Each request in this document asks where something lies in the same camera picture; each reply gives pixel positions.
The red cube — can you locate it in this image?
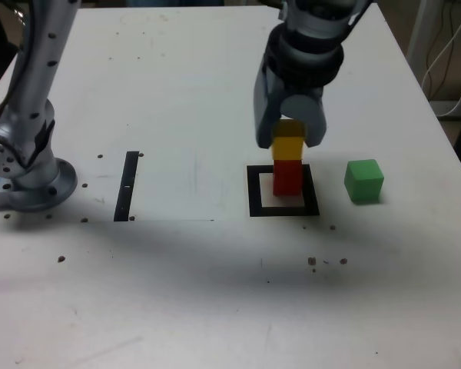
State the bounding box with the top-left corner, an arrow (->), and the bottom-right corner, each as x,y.
272,159 -> 304,197

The yellow cube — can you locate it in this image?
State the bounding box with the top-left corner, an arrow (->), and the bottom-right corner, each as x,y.
270,119 -> 307,161

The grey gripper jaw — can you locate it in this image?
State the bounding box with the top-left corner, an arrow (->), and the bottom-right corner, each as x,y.
280,93 -> 330,149

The green cube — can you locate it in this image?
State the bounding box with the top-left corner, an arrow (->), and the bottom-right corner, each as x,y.
343,158 -> 385,204

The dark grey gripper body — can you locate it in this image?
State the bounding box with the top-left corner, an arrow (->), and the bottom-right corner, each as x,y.
270,71 -> 325,104

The black tape strip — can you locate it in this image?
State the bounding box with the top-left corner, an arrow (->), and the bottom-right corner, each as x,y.
113,151 -> 140,223

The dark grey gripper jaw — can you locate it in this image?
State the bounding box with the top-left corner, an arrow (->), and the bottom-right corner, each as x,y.
252,57 -> 289,150

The pale flat box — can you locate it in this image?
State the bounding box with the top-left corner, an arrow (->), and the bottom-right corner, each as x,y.
429,99 -> 461,121

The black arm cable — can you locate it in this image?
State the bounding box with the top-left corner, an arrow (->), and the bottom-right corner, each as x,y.
343,0 -> 372,38

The white post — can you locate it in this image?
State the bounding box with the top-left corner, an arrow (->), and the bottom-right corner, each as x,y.
406,0 -> 433,66

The black tape square outline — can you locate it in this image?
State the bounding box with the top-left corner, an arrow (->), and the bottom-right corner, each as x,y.
246,164 -> 320,218

